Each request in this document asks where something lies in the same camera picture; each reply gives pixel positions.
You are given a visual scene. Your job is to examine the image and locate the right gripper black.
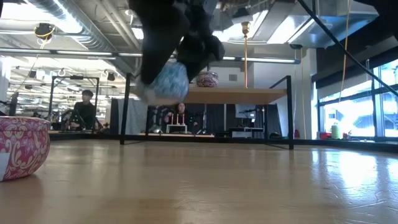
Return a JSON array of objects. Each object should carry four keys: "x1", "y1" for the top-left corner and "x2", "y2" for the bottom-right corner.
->
[{"x1": 129, "y1": 0, "x2": 226, "y2": 86}]

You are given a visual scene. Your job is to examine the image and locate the teal patterned candle tin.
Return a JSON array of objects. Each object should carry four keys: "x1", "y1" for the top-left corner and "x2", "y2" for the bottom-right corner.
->
[{"x1": 136, "y1": 60, "x2": 190, "y2": 106}]

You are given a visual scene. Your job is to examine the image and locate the pink patterned candle tin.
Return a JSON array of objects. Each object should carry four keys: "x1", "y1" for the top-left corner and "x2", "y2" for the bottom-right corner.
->
[{"x1": 0, "y1": 116, "x2": 52, "y2": 182}]

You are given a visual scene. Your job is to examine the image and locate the person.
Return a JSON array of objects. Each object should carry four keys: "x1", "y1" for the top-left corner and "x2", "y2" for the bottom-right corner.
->
[
  {"x1": 63, "y1": 89, "x2": 98, "y2": 131},
  {"x1": 163, "y1": 102, "x2": 199, "y2": 133}
]

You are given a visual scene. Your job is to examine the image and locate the wooden shelf riser black legs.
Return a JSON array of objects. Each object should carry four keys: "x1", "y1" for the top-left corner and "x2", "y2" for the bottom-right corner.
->
[{"x1": 119, "y1": 72, "x2": 295, "y2": 151}]

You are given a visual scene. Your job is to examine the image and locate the small white riser stand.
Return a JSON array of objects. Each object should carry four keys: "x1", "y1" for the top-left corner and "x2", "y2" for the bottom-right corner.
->
[{"x1": 165, "y1": 123, "x2": 188, "y2": 134}]

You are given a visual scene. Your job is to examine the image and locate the grey cloth cover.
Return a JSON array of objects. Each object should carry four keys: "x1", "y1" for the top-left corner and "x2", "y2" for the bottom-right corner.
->
[{"x1": 126, "y1": 98, "x2": 149, "y2": 135}]

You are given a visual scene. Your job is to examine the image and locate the background wooden table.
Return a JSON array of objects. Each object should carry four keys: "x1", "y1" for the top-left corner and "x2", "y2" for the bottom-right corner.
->
[{"x1": 138, "y1": 132, "x2": 216, "y2": 139}]

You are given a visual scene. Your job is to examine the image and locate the grey monitor screen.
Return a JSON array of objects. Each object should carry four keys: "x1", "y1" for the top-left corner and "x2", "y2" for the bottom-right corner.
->
[{"x1": 234, "y1": 104, "x2": 256, "y2": 119}]

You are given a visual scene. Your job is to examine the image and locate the long ceiling light strip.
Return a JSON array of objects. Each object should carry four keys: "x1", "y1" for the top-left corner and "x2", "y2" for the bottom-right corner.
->
[{"x1": 0, "y1": 48, "x2": 301, "y2": 65}]

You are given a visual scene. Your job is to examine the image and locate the white box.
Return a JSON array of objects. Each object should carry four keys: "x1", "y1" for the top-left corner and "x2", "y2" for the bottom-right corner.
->
[{"x1": 231, "y1": 130, "x2": 253, "y2": 139}]

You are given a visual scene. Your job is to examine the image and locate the light green jug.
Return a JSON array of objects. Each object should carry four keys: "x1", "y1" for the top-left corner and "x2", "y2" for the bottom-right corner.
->
[{"x1": 330, "y1": 123, "x2": 342, "y2": 140}]

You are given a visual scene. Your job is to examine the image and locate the silver corrugated ventilation duct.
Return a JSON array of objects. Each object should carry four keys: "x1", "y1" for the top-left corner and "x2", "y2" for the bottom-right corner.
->
[{"x1": 27, "y1": 0, "x2": 141, "y2": 77}]

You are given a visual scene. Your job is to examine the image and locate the black background rig frame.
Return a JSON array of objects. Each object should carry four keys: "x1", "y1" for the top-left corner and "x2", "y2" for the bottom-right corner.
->
[{"x1": 49, "y1": 75, "x2": 101, "y2": 133}]

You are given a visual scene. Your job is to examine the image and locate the black aluminium rig frame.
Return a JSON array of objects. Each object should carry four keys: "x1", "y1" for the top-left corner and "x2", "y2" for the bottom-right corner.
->
[{"x1": 49, "y1": 132, "x2": 398, "y2": 154}]

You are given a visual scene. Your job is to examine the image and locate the rectangular metal air duct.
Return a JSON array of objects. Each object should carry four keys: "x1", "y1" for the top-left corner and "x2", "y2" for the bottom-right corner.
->
[{"x1": 223, "y1": 0, "x2": 379, "y2": 50}]

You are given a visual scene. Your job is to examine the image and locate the black yellow ceiling cable reel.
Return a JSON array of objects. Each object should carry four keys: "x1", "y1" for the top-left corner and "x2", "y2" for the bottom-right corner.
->
[{"x1": 33, "y1": 22, "x2": 56, "y2": 40}]

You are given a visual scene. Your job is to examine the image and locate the yellow hanging cord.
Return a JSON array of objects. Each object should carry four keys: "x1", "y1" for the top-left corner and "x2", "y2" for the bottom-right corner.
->
[{"x1": 340, "y1": 0, "x2": 351, "y2": 94}]

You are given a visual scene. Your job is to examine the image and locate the thick black cable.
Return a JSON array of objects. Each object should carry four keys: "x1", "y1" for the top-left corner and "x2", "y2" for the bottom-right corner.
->
[{"x1": 297, "y1": 0, "x2": 398, "y2": 97}]

